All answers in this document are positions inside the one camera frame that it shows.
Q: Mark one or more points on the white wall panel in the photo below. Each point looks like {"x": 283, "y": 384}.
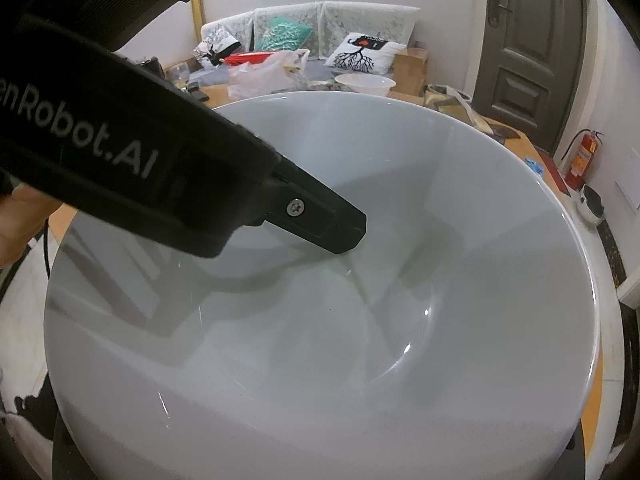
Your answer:
{"x": 629, "y": 187}

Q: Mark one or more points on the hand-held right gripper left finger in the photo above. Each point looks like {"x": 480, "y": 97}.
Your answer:
{"x": 60, "y": 460}

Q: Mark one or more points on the red fire extinguisher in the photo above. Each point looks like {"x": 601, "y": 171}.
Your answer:
{"x": 580, "y": 160}

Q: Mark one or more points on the white tree print cushion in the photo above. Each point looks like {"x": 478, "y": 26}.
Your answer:
{"x": 365, "y": 52}

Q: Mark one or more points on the black coffee machine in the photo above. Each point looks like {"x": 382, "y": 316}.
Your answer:
{"x": 150, "y": 66}

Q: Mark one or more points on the red plastic lid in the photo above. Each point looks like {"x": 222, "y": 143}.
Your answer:
{"x": 245, "y": 58}

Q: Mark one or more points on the white bowl with scalloped rim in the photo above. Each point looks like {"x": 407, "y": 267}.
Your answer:
{"x": 365, "y": 82}

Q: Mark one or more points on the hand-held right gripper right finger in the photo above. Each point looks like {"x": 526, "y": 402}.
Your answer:
{"x": 577, "y": 460}

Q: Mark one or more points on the white round helmet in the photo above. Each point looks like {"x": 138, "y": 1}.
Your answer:
{"x": 591, "y": 207}

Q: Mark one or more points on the clear glass container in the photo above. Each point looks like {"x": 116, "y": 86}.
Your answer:
{"x": 320, "y": 85}

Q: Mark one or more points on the drinking glass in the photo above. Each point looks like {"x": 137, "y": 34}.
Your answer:
{"x": 181, "y": 75}

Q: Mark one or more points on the dark grey door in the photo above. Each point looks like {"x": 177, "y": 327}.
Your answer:
{"x": 530, "y": 50}

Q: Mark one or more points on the black and white patterned cloth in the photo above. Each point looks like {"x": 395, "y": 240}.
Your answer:
{"x": 215, "y": 45}

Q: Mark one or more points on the teal cushion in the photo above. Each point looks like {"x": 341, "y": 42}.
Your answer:
{"x": 282, "y": 35}

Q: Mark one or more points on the large white bowl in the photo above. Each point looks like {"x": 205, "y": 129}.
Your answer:
{"x": 350, "y": 360}

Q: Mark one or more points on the clear plastic bag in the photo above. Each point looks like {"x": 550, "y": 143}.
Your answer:
{"x": 265, "y": 77}

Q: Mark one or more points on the wooden pole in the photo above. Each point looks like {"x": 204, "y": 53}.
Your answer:
{"x": 197, "y": 17}

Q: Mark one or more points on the red doormat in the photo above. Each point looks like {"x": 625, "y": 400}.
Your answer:
{"x": 557, "y": 175}

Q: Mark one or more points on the person's left hand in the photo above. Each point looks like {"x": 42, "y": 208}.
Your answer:
{"x": 20, "y": 225}

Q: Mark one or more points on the cardboard box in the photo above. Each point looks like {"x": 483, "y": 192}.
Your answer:
{"x": 411, "y": 70}

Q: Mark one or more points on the blue and white long packet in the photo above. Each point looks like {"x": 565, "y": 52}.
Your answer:
{"x": 534, "y": 165}

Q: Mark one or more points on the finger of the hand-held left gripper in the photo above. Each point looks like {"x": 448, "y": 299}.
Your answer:
{"x": 325, "y": 220}

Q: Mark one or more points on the brown paper bag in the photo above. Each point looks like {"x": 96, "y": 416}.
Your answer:
{"x": 450, "y": 102}

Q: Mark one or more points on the dark triangular sheet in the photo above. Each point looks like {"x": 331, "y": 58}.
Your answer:
{"x": 507, "y": 132}

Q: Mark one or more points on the small black remote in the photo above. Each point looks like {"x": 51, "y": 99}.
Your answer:
{"x": 197, "y": 92}

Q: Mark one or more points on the grey sheet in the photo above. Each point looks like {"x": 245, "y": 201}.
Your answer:
{"x": 212, "y": 76}

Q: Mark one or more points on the white patterned sofa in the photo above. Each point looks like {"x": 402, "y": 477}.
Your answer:
{"x": 330, "y": 20}

